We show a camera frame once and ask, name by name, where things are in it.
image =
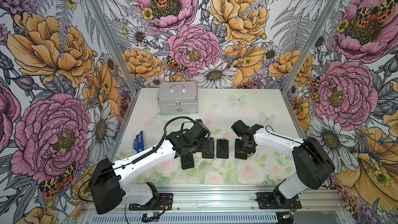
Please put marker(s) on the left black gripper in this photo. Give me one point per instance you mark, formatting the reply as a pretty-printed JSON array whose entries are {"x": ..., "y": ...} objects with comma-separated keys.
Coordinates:
[{"x": 203, "y": 139}]

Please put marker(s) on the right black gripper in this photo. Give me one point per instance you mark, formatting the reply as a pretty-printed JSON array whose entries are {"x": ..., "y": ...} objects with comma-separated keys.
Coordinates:
[{"x": 252, "y": 150}]

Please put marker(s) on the black phone stand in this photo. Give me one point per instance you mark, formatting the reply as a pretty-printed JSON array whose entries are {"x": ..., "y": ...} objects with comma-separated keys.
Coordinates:
[
  {"x": 187, "y": 162},
  {"x": 208, "y": 148},
  {"x": 222, "y": 150},
  {"x": 240, "y": 152}
]

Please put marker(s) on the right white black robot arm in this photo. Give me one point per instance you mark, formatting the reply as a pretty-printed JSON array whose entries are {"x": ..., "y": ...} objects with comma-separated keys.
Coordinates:
[{"x": 313, "y": 166}]

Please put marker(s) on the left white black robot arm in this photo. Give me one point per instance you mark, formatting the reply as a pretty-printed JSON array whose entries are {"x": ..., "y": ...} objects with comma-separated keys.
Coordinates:
[{"x": 112, "y": 182}]

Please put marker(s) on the blue packet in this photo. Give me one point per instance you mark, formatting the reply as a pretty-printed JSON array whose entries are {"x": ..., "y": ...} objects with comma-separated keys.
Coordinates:
[{"x": 138, "y": 143}]

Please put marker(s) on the silver aluminium case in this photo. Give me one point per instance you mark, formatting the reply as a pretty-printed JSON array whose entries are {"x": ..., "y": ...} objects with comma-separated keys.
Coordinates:
[{"x": 178, "y": 98}]

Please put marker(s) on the small circuit board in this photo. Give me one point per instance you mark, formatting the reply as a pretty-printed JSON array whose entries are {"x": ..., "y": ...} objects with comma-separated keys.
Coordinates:
[{"x": 150, "y": 217}]

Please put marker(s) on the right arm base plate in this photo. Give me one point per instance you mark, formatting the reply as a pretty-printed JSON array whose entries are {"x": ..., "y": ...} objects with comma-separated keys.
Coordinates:
[{"x": 270, "y": 200}]

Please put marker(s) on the aluminium front rail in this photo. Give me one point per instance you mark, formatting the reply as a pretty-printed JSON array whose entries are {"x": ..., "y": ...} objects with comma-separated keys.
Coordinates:
[{"x": 241, "y": 198}]

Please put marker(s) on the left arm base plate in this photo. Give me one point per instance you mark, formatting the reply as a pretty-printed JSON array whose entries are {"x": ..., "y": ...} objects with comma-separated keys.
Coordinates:
[{"x": 163, "y": 201}]

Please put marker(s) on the right aluminium corner post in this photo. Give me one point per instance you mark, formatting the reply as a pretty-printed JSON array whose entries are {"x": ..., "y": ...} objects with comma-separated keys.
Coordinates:
[{"x": 305, "y": 51}]

